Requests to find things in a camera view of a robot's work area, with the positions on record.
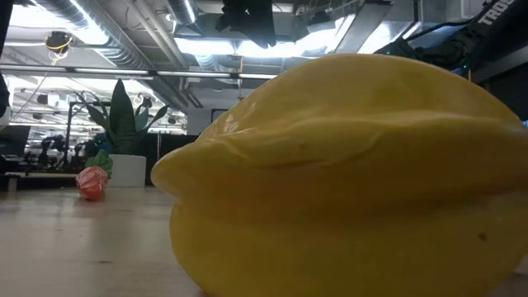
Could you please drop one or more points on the snake plant in white pot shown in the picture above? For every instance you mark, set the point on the snake plant in white pot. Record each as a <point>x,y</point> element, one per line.
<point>121,123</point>

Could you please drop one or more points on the ceiling light rail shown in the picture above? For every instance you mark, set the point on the ceiling light rail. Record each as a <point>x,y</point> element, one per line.
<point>123,71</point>

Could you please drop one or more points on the dark monitor screen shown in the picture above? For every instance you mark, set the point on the dark monitor screen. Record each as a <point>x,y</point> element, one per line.
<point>14,140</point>

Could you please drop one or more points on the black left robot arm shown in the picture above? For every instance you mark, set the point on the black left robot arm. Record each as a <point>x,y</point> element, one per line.
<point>3,95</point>

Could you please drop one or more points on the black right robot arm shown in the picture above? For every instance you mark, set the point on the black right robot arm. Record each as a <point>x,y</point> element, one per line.
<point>495,18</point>

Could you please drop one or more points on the low background bench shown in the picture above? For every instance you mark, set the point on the low background bench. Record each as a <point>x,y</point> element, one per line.
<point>37,176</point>

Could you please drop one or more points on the yellow plastic starfruit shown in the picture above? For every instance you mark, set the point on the yellow plastic starfruit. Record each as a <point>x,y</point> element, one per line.
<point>350,185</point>

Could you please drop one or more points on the red-orange carrot with green leaves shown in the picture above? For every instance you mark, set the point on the red-orange carrot with green leaves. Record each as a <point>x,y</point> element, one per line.
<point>91,183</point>

